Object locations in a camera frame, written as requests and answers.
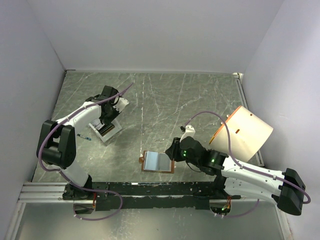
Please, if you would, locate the brown leather card holder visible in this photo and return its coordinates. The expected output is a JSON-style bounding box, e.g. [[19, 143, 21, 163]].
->
[[139, 150, 175, 174]]

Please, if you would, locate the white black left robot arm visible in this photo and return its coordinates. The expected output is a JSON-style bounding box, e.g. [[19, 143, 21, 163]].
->
[[36, 85, 129, 200]]

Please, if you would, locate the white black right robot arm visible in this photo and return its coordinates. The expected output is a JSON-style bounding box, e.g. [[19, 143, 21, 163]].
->
[[165, 136, 306, 216]]

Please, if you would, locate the gold striped credit card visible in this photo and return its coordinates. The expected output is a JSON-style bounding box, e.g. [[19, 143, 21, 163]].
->
[[98, 123, 115, 136]]

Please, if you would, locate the white card box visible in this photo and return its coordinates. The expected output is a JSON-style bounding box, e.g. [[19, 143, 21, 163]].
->
[[88, 119, 122, 143]]

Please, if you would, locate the blue pen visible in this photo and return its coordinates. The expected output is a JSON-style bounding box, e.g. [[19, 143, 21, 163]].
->
[[77, 134, 92, 141]]

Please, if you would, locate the white cylinder with wooden base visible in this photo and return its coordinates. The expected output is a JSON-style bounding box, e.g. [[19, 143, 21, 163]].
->
[[209, 106, 274, 163]]

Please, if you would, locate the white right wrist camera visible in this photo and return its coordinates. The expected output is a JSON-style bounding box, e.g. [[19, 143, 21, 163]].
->
[[180, 125, 196, 139]]

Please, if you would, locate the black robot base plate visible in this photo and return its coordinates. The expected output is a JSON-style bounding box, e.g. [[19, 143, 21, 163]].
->
[[62, 181, 229, 211]]

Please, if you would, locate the aluminium front rail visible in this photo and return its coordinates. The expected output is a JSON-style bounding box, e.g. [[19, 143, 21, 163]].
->
[[17, 182, 93, 204]]

